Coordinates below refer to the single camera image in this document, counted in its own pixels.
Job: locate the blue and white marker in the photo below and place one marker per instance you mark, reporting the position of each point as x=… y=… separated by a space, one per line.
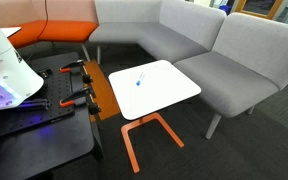
x=140 y=79

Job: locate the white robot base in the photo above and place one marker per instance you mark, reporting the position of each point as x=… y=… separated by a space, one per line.
x=18 y=81

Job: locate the white square side table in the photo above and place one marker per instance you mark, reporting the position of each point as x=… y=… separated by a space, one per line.
x=162 y=86

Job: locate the orange wooden board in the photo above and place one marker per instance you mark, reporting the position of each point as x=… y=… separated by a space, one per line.
x=104 y=95

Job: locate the orange metal table base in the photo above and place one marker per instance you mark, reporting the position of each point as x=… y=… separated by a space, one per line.
x=139 y=130

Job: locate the upper black orange clamp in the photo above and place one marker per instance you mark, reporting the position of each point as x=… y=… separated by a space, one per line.
x=79 y=66

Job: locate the black orange clamp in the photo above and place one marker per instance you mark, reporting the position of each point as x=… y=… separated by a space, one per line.
x=79 y=66
x=88 y=94

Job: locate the lower black orange clamp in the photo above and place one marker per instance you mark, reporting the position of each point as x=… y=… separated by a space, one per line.
x=88 y=94

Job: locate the grey corner sofa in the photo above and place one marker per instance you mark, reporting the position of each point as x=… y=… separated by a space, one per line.
x=170 y=30

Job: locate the black cart table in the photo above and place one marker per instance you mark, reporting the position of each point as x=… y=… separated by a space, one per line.
x=29 y=153

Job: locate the black perforated mounting board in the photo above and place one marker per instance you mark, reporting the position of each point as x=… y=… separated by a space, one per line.
x=44 y=106

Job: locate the orange and pink sofa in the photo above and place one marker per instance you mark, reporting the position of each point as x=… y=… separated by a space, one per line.
x=48 y=20

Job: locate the grey sofa seat right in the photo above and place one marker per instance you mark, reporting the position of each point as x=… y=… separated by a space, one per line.
x=247 y=64

